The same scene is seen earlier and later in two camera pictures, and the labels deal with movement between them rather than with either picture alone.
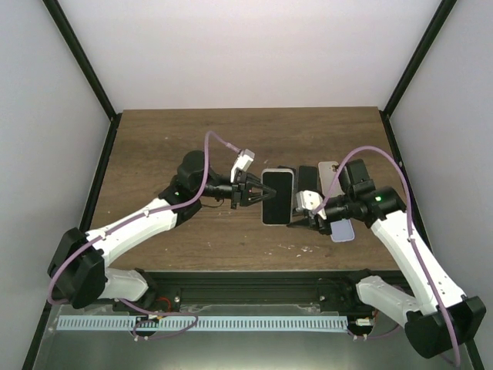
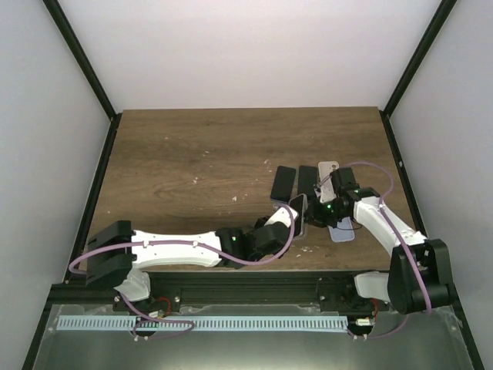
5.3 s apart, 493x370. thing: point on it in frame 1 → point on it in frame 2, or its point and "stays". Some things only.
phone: [342, 230] stays
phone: [279, 210] → [300, 203]
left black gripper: [242, 191] → [259, 220]
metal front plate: [272, 350] stays
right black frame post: [444, 11] stays
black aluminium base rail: [180, 290] stays
